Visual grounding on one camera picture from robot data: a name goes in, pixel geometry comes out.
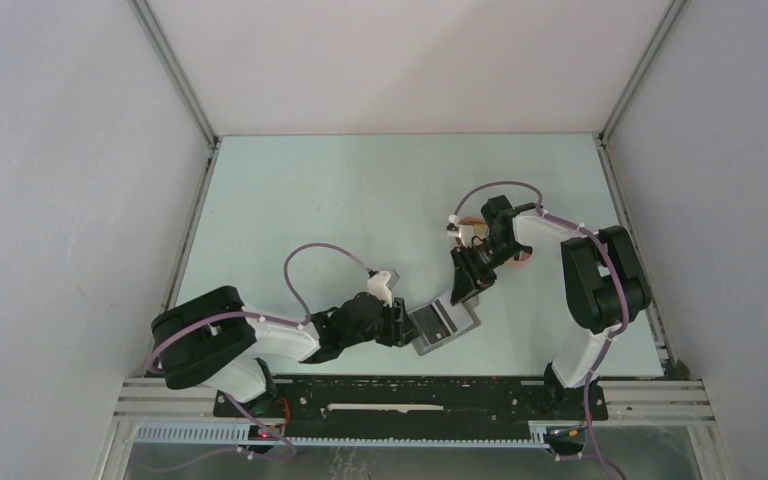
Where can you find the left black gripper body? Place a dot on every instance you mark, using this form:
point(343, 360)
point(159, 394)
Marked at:
point(380, 330)

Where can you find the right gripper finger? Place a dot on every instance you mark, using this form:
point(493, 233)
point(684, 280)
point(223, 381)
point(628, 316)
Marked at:
point(463, 282)
point(476, 281)

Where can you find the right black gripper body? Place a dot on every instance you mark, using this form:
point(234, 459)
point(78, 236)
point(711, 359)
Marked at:
point(491, 254)

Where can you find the grey card holder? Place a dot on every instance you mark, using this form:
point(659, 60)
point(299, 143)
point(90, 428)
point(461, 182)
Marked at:
point(423, 349)

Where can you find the black credit card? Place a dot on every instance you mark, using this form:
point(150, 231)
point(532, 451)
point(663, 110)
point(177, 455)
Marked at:
point(430, 324)

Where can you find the white credit card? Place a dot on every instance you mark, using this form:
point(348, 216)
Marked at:
point(453, 317)

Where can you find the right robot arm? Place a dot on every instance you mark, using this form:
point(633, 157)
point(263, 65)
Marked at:
point(604, 283)

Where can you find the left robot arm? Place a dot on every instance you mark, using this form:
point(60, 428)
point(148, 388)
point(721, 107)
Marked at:
point(218, 341)

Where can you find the pink oval tray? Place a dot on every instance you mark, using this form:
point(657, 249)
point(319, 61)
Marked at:
point(519, 260)

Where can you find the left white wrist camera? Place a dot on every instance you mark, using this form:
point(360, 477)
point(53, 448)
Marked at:
point(381, 283)

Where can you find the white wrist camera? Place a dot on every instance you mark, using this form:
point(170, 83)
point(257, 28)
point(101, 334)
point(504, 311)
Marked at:
point(453, 230)
point(381, 283)

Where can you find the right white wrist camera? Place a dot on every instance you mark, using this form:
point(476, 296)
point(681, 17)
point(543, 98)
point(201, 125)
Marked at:
point(453, 230)

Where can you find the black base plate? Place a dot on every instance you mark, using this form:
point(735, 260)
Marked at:
point(422, 407)

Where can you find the aluminium frame rail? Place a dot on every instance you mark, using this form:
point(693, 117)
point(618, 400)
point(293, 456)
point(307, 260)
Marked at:
point(629, 403)

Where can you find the left corner frame post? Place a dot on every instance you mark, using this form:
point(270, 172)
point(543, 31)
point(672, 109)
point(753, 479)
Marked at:
point(164, 50)

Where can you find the corner frame post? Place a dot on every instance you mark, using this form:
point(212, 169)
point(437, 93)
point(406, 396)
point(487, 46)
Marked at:
point(164, 50)
point(659, 38)

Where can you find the right corner frame post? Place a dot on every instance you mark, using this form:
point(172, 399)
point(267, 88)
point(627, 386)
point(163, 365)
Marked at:
point(659, 38)

